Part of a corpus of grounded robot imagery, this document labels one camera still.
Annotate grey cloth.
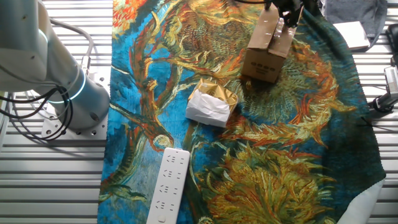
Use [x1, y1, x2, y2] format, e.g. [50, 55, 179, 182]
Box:
[319, 0, 388, 53]

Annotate grey camera clamp mount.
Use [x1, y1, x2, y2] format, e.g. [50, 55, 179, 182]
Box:
[368, 91, 398, 114]

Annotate black rounded device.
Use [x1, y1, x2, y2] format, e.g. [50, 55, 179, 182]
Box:
[385, 23, 398, 68]

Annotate silver exterior camera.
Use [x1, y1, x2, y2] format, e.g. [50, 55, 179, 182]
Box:
[383, 64, 398, 94]

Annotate gold and white tissue pack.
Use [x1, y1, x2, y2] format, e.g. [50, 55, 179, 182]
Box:
[185, 77, 240, 128]

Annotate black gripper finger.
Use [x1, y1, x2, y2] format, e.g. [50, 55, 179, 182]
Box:
[264, 0, 285, 12]
[279, 0, 305, 29]

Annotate brown cardboard box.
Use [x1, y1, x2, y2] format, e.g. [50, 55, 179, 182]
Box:
[241, 2, 304, 84]

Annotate white flat box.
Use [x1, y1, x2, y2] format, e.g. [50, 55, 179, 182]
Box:
[332, 21, 371, 51]

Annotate black cable bundle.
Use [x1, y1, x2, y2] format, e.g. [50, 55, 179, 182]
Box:
[0, 86, 75, 142]

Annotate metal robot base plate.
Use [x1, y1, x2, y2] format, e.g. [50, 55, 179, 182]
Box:
[40, 74, 110, 138]

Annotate sunflower painting cloth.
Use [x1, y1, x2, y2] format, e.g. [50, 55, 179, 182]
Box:
[96, 0, 386, 224]

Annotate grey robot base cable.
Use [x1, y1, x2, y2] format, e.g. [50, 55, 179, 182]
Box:
[49, 18, 95, 77]

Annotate white power strip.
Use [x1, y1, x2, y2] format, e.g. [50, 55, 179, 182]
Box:
[146, 147, 191, 224]

